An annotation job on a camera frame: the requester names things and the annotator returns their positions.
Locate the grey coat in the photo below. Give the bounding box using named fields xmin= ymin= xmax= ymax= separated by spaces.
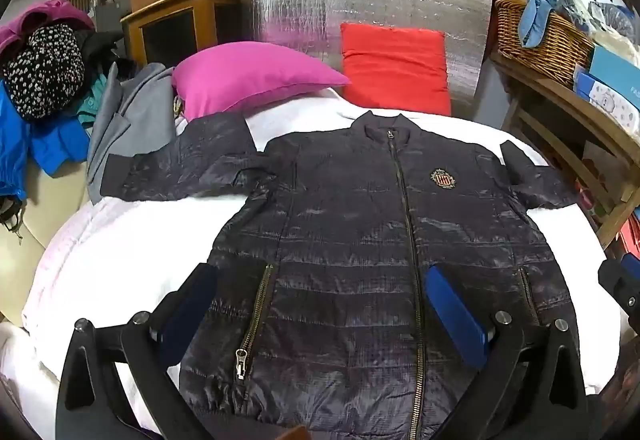
xmin=86 ymin=63 xmax=183 ymax=203

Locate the wicker basket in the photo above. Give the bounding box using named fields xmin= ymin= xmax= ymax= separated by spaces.
xmin=494 ymin=0 xmax=596 ymax=88

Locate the black puffer jacket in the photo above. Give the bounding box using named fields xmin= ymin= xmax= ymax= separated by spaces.
xmin=100 ymin=110 xmax=588 ymax=440

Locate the teal garment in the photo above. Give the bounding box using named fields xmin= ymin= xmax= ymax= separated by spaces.
xmin=75 ymin=73 xmax=108 ymax=128

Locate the white blanket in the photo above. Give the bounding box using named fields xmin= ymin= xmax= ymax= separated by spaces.
xmin=0 ymin=88 xmax=606 ymax=440

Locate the red pillow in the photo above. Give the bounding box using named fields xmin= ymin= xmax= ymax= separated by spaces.
xmin=340 ymin=23 xmax=453 ymax=117

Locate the white patterned box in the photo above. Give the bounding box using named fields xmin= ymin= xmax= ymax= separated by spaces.
xmin=572 ymin=65 xmax=640 ymax=131

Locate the blue jacket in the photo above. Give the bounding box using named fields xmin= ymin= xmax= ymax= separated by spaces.
xmin=0 ymin=80 xmax=91 ymax=206

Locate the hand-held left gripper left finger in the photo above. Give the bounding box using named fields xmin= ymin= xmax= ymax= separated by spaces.
xmin=55 ymin=263 xmax=221 ymax=440

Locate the pink pillow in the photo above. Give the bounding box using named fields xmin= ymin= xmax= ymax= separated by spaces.
xmin=171 ymin=42 xmax=351 ymax=121

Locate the light blue cloth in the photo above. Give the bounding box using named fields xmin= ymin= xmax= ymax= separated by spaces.
xmin=517 ymin=0 xmax=561 ymax=48

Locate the blue patterned plastic bag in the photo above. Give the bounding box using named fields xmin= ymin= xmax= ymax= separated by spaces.
xmin=587 ymin=0 xmax=640 ymax=51

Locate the black white dotted garment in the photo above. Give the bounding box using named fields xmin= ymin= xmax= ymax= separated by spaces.
xmin=2 ymin=23 xmax=86 ymax=121

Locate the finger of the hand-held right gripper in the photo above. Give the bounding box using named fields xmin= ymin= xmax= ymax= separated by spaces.
xmin=597 ymin=253 xmax=640 ymax=321

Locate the purple garment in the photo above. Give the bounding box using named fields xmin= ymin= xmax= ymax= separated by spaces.
xmin=0 ymin=0 xmax=96 ymax=56

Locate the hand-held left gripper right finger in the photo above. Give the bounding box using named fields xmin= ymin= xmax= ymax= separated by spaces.
xmin=424 ymin=264 xmax=588 ymax=440

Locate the wooden shelf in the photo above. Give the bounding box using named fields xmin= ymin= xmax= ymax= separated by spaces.
xmin=490 ymin=50 xmax=640 ymax=251

